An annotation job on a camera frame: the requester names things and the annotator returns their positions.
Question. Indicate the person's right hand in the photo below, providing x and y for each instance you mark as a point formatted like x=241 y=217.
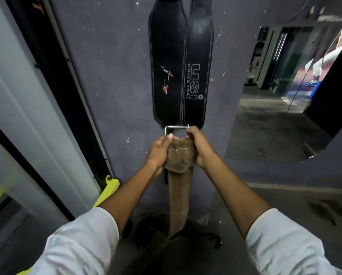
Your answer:
x=203 y=148

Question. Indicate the person's left hand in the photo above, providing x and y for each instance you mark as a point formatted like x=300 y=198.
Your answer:
x=158 y=153

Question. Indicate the brown suede belt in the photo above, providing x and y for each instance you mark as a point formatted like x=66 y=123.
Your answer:
x=179 y=197

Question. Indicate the black USI leather belt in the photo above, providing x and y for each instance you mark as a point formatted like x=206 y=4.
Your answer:
x=199 y=40

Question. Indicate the black belt with red logo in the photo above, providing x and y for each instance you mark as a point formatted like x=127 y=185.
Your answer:
x=166 y=40

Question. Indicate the person's left forearm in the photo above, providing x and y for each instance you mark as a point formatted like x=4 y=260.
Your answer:
x=130 y=194

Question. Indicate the person's right forearm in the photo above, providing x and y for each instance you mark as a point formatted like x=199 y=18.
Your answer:
x=236 y=194

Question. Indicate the white long-sleeved shirt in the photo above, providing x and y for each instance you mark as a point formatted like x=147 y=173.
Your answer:
x=82 y=243

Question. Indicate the black grey folded treadmill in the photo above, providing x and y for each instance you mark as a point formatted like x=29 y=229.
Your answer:
x=59 y=71

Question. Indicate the small metal mirror clip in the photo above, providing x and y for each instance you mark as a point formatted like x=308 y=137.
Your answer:
x=322 y=9
x=311 y=9

